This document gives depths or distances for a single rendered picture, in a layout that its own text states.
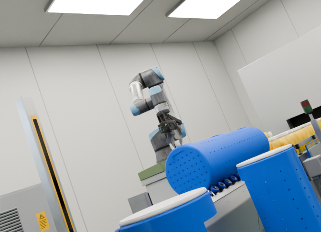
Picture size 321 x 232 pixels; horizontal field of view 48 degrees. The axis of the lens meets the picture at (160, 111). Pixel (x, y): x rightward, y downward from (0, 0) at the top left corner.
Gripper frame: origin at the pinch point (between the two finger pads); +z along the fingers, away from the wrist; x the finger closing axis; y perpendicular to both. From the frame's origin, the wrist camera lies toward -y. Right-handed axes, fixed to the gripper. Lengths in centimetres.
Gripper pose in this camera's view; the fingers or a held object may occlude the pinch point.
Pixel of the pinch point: (178, 144)
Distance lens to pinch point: 204.8
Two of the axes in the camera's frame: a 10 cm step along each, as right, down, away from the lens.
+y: -5.8, 0.8, -8.1
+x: 7.3, -3.9, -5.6
